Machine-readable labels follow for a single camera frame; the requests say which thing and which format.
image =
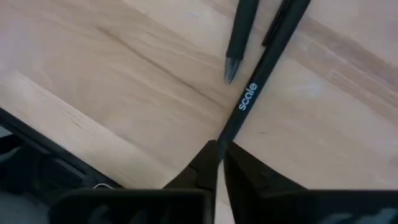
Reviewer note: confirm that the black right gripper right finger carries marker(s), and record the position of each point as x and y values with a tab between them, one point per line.
280	205

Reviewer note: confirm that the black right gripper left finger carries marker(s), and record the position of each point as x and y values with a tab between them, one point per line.
130	207

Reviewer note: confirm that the black pen with scale print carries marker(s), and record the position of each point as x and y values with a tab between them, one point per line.
267	62

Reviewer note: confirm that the black rubber-grip pen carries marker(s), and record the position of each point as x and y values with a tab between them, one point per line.
242	34

